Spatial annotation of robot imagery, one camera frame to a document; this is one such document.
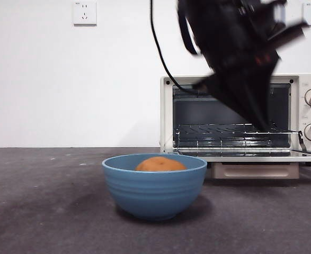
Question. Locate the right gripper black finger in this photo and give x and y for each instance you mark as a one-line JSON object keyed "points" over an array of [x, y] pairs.
{"points": [[264, 87], [240, 92]]}

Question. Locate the cream Toshiba toaster oven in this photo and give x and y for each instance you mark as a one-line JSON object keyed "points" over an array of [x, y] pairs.
{"points": [[301, 148]]}

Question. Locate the blue ribbed bowl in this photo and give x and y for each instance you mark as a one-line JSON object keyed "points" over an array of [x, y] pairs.
{"points": [[155, 190]]}

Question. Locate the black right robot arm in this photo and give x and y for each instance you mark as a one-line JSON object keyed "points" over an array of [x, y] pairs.
{"points": [[224, 31]]}

